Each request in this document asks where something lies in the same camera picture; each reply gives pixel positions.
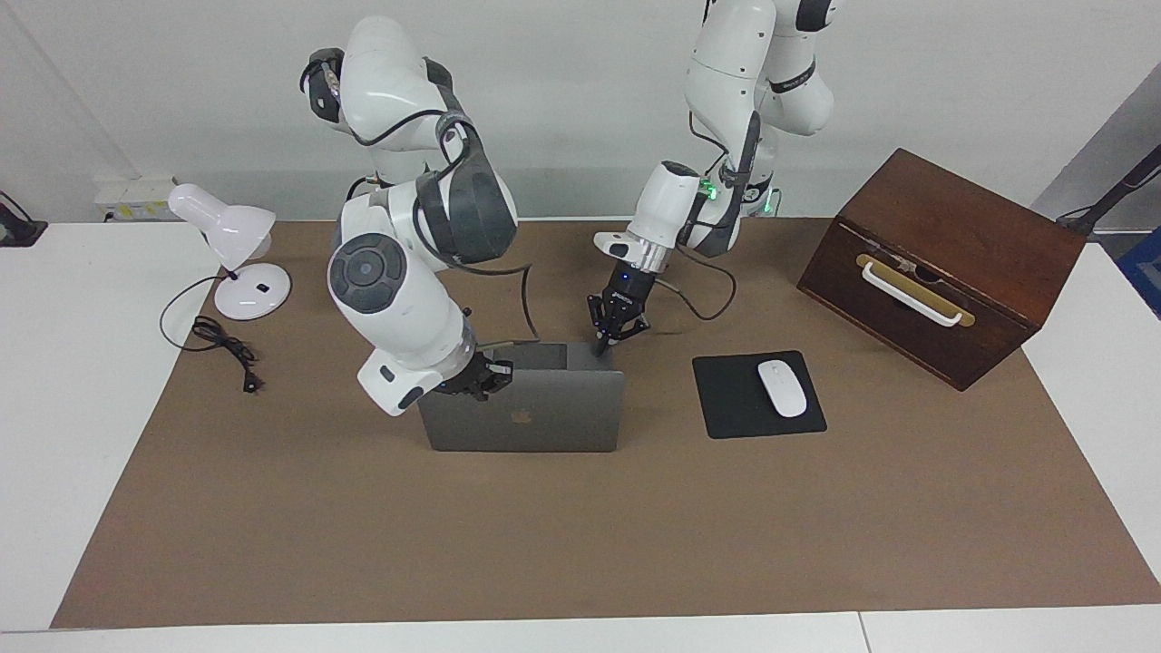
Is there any silver grey laptop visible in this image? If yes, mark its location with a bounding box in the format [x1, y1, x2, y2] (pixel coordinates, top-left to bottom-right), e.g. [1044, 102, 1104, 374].
[417, 342, 627, 453]

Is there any black mouse pad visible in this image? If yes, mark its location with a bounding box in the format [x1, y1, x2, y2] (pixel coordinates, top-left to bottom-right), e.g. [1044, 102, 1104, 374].
[692, 350, 828, 440]

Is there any white computer mouse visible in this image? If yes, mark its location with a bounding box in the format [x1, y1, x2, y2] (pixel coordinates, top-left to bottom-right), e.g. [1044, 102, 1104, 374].
[757, 360, 808, 419]

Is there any brown table mat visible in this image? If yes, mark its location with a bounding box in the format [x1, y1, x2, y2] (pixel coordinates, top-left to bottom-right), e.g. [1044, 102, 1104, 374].
[50, 218, 1161, 629]

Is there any white desk lamp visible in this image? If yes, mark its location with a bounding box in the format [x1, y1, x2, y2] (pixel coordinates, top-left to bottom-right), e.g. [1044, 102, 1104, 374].
[168, 183, 293, 321]

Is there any dark brown wooden box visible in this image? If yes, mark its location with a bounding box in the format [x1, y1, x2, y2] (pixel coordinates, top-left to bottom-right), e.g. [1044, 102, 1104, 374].
[796, 148, 1088, 392]

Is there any white power strip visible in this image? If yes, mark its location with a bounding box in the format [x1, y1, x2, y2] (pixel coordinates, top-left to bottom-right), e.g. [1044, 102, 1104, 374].
[93, 177, 178, 221]

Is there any black stand base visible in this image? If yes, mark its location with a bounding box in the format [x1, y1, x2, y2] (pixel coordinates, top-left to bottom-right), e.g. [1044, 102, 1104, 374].
[0, 192, 48, 248]

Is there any black stand pole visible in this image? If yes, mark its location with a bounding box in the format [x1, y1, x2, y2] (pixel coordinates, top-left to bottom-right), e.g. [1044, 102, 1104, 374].
[1057, 143, 1161, 239]

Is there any blue crate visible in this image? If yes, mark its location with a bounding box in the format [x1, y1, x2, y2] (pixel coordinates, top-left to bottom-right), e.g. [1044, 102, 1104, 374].
[1117, 227, 1161, 320]

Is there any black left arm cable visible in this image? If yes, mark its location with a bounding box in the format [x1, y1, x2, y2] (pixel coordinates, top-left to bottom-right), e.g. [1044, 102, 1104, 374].
[653, 91, 763, 321]

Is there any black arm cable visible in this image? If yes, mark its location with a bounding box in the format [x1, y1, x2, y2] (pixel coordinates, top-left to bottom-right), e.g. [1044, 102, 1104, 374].
[653, 91, 763, 321]
[345, 109, 541, 350]

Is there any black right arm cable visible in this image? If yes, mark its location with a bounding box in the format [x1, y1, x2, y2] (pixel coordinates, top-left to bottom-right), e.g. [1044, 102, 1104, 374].
[345, 109, 541, 350]

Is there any white box handle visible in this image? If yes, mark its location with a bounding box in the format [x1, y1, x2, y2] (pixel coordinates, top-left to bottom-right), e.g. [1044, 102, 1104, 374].
[860, 261, 964, 327]

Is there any brass handle plate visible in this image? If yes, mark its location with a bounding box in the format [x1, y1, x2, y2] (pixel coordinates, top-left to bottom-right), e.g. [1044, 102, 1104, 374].
[855, 253, 977, 328]

